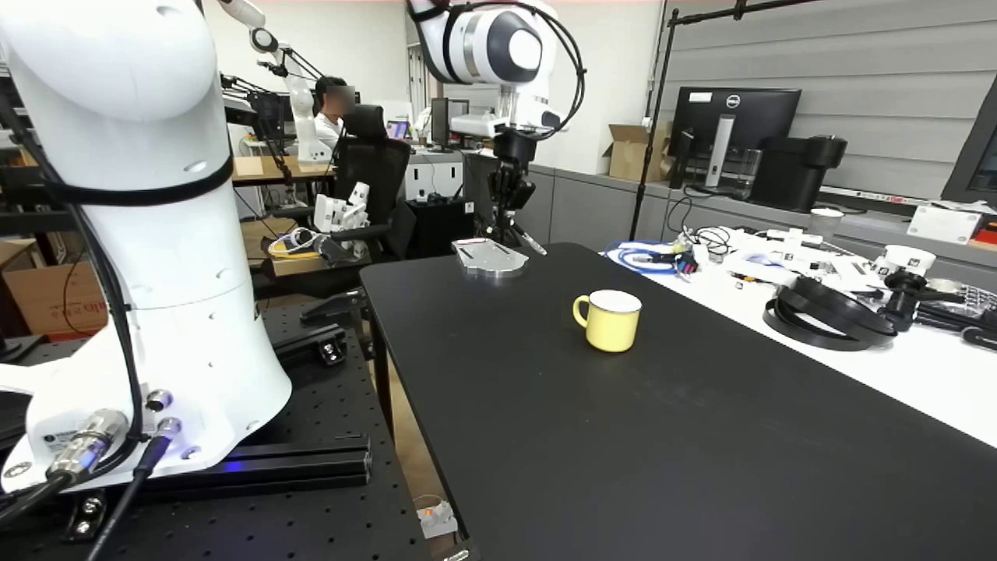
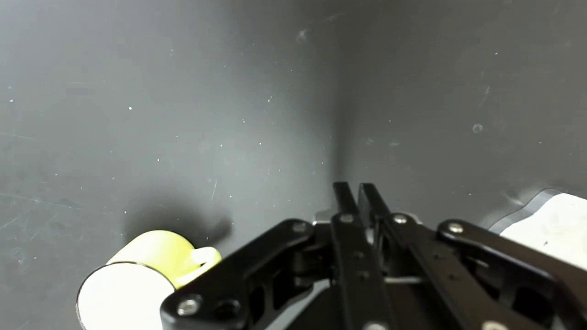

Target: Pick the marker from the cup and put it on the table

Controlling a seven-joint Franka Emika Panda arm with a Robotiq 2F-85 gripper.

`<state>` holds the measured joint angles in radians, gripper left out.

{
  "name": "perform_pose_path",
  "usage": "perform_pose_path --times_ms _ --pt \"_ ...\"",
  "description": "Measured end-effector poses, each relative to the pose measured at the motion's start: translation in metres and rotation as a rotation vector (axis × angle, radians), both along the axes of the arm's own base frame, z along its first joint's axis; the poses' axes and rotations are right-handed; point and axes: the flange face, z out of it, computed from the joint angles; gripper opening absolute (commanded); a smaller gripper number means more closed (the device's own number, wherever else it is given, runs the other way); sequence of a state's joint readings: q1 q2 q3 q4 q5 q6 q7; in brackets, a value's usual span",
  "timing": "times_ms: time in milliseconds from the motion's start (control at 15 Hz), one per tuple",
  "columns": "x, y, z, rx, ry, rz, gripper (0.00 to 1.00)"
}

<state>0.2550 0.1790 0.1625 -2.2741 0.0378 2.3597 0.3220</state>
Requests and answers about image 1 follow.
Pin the wooden desk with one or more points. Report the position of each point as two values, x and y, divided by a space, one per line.
271 169

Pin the black plastic bin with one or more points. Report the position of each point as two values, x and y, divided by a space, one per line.
795 172

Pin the black handheld device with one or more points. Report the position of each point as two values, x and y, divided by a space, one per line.
914 292

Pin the dark angled monitor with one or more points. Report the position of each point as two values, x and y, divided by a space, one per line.
978 157

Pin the black headset on table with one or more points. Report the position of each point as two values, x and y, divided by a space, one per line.
821 331

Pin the brown cardboard box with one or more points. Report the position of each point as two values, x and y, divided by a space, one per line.
48 301

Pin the magnifier desk lamp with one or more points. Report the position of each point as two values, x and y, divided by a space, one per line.
271 48

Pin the black office chair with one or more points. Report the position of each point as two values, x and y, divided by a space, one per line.
374 172

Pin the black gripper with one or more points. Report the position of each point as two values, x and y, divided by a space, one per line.
511 167

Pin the yellow enamel mug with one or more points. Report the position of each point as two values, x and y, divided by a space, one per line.
611 327

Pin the black Dell monitor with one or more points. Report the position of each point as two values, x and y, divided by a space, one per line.
740 129

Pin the clear plastic tray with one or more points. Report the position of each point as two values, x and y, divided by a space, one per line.
486 258

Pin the seated person white shirt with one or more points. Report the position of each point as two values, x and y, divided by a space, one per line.
328 120

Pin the open cardboard box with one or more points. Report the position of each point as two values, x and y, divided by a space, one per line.
628 157

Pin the white plastic bag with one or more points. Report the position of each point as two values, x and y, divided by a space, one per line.
343 206

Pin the black computer tower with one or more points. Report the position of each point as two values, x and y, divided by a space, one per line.
441 125

